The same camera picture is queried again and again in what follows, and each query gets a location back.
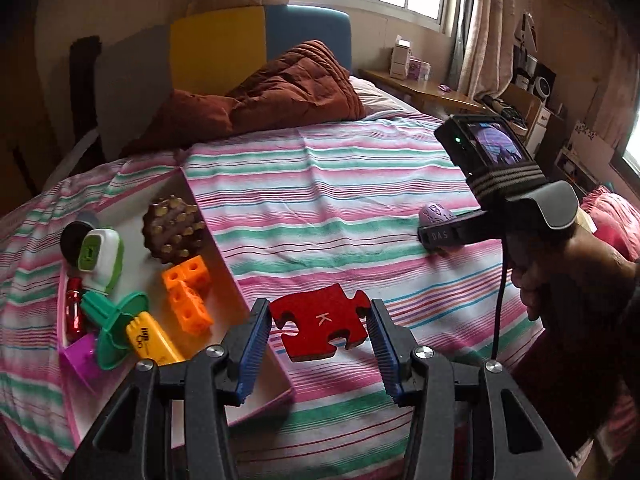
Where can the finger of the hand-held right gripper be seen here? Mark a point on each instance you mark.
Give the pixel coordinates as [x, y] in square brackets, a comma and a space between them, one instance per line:
[442, 235]

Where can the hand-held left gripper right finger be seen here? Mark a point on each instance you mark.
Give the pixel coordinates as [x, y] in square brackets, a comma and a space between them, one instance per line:
[385, 360]

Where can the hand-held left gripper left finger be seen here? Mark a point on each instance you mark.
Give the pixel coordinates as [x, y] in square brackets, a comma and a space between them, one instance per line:
[252, 355]

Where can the purple patterned egg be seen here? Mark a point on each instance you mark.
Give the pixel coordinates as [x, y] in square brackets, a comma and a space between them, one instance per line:
[435, 215]

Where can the pink-rimmed white cardboard box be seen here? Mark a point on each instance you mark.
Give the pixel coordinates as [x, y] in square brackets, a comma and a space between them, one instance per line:
[225, 295]

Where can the red puzzle piece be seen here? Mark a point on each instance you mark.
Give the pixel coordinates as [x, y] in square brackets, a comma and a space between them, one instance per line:
[315, 320]

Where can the orange linking cube block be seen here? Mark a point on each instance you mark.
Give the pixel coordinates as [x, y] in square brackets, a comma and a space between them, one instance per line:
[190, 305]

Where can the yellow-orange plastic scoop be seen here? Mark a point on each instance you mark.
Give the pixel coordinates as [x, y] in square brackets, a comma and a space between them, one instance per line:
[150, 340]

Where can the green plastic spool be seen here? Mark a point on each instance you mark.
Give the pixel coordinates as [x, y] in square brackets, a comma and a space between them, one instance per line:
[115, 325]

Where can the brown spiky ball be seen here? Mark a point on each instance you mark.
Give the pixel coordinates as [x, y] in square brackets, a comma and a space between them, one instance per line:
[172, 230]

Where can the magenta plastic cup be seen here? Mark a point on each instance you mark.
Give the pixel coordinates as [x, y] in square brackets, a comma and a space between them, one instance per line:
[80, 360]

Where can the white green toy camera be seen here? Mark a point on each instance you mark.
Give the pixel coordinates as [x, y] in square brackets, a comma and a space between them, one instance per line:
[102, 260]

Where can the red translucent toy bottle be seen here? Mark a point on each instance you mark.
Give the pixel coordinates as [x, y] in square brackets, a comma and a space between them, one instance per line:
[75, 310]

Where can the black round toy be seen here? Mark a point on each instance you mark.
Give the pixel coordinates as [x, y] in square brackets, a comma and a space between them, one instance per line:
[74, 240]

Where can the person's right forearm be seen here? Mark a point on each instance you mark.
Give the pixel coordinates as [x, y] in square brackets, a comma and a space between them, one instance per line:
[575, 370]

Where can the person's right hand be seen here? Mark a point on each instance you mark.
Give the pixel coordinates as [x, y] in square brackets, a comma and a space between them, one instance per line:
[575, 270]

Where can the brown cardboard box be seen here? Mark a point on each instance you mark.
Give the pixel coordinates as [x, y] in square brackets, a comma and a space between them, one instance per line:
[520, 100]

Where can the black round speaker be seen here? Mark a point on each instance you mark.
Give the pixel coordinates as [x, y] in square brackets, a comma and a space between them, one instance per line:
[542, 85]

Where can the pink cloth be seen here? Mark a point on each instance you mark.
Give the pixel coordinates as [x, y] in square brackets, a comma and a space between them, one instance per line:
[612, 210]

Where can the wooden bedside table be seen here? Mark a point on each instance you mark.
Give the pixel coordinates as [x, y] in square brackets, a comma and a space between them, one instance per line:
[425, 87]

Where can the striped pink green bedsheet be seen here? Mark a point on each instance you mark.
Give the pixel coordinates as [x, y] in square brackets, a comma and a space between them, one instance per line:
[325, 210]

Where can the small side window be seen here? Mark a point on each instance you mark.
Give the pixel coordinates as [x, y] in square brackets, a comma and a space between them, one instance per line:
[631, 150]

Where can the small purple box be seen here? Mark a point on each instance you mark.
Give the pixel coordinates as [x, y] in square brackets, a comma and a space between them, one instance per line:
[419, 69]

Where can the beige pillow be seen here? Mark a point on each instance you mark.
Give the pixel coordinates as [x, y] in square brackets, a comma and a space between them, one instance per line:
[375, 97]

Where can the white carton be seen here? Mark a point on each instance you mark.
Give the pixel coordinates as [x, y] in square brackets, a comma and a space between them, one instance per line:
[400, 57]

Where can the brown quilted duvet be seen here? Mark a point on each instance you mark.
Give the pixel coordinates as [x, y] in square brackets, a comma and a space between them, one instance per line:
[290, 90]

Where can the grey yellow blue headboard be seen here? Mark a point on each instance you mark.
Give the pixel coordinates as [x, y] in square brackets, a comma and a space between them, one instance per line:
[215, 45]

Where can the wooden wardrobe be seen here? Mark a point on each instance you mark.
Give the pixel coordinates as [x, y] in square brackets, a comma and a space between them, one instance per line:
[30, 110]

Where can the white bed side rail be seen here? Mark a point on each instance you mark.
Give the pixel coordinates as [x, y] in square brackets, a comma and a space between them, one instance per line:
[82, 147]

